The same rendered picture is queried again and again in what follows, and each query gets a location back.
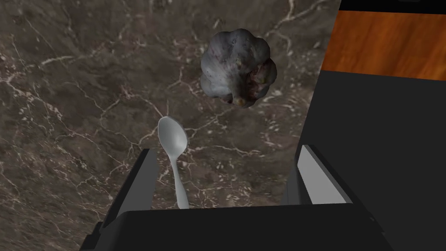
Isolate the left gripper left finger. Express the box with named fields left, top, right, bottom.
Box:
left=101, top=148, right=160, bottom=231

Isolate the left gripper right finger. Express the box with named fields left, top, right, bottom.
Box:
left=280, top=144, right=354, bottom=206

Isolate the white spoon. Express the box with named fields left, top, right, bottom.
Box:
left=157, top=116, right=190, bottom=210

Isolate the grey garlic bulb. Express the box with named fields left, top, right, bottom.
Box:
left=200, top=28, right=278, bottom=109

